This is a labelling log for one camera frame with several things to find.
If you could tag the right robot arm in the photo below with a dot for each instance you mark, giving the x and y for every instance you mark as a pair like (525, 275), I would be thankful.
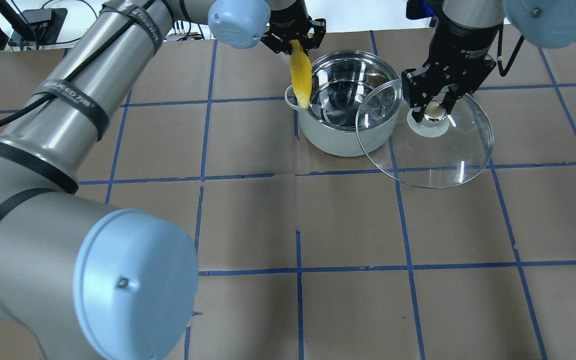
(549, 24)

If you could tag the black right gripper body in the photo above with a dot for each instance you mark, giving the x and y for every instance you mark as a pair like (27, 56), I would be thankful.
(462, 46)

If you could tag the glass pot lid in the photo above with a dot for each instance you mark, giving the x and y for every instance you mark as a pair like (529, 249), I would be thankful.
(440, 151)

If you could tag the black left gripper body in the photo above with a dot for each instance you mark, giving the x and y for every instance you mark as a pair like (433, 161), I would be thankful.
(288, 17)

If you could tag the yellow toy corn cob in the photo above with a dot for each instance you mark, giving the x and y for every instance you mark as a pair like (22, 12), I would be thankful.
(301, 73)

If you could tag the pale green steel pot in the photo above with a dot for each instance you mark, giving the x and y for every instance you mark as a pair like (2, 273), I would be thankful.
(354, 103)

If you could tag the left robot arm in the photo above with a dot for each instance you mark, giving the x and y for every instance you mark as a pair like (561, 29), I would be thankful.
(87, 279)

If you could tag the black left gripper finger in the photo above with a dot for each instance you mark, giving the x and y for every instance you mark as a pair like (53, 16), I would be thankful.
(310, 42)
(278, 45)

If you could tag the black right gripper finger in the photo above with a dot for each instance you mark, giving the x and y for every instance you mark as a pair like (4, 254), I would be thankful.
(451, 95)
(418, 108)

